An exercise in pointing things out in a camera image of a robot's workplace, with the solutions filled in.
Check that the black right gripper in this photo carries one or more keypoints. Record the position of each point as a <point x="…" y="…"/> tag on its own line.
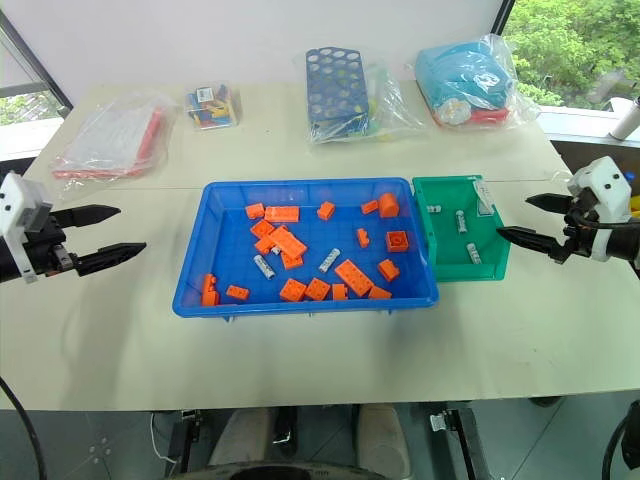
<point x="580" y="240"/>

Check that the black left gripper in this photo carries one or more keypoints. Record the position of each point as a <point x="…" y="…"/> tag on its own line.
<point x="50" y="250"/>

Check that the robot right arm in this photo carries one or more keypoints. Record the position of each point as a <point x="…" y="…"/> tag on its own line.
<point x="625" y="246"/>

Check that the green plastic bin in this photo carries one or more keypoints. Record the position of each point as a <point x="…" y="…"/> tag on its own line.
<point x="450" y="270"/>

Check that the clear box of colourful pieces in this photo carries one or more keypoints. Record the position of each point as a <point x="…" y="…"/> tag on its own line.
<point x="214" y="107"/>

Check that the white AA battery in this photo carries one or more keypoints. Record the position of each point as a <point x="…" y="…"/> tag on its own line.
<point x="328" y="260"/>
<point x="264" y="267"/>
<point x="473" y="253"/>

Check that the yellow object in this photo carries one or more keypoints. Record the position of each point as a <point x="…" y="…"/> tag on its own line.
<point x="635" y="205"/>

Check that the clear bag with red strips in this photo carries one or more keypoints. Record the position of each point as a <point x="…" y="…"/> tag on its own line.
<point x="115" y="137"/>

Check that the small orange building block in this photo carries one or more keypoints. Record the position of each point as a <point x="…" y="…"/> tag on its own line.
<point x="292" y="261"/>
<point x="237" y="292"/>
<point x="380" y="293"/>
<point x="210" y="291"/>
<point x="387" y="270"/>
<point x="326" y="210"/>
<point x="370" y="206"/>
<point x="340" y="292"/>
<point x="262" y="228"/>
<point x="265" y="245"/>
<point x="255" y="210"/>
<point x="363" y="238"/>

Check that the white cylinder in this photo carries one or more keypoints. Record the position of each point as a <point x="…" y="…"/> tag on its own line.
<point x="626" y="119"/>

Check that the square orange building block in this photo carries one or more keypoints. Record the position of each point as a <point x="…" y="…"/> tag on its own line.
<point x="292" y="290"/>
<point x="397" y="241"/>
<point x="318" y="289"/>

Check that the rounded orange building block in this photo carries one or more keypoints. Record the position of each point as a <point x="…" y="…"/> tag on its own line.
<point x="389" y="205"/>

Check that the clear bag with teal cloth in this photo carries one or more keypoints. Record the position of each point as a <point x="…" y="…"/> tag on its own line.
<point x="465" y="80"/>

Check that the clear plastic bag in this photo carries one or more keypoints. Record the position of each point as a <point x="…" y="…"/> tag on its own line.
<point x="395" y="107"/>

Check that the long orange building block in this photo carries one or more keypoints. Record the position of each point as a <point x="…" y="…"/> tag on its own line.
<point x="281" y="214"/>
<point x="288" y="241"/>
<point x="353" y="278"/>

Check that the blue plastic tray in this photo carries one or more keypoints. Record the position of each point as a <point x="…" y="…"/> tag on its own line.
<point x="310" y="305"/>

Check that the black table leg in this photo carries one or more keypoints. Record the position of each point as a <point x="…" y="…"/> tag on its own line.
<point x="462" y="440"/>
<point x="182" y="442"/>

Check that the blue test tube rack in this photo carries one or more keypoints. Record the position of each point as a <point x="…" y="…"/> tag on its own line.
<point x="332" y="92"/>

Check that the beige rounded shape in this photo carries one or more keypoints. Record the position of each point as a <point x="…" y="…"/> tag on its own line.
<point x="242" y="437"/>
<point x="382" y="440"/>

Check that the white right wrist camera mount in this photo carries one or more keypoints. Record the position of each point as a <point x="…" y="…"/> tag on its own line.
<point x="607" y="182"/>

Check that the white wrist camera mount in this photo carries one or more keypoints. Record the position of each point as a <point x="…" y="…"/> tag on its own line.
<point x="15" y="205"/>
<point x="607" y="182"/>

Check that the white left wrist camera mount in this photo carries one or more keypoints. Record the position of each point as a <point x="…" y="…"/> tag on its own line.
<point x="15" y="205"/>

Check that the black window frame bar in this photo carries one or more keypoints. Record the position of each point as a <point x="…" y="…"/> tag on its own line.
<point x="35" y="57"/>

